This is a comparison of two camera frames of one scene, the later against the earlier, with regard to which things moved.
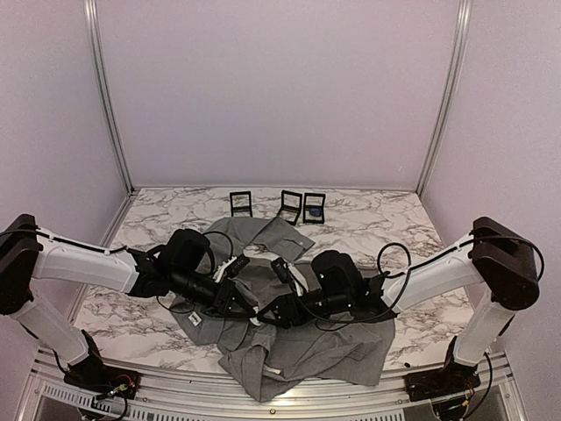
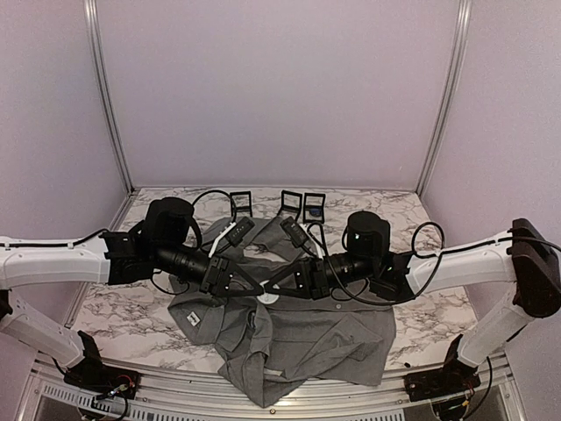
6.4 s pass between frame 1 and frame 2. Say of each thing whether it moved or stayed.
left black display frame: stayed
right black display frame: stayed
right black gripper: moved
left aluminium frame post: stayed
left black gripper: moved
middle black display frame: stayed
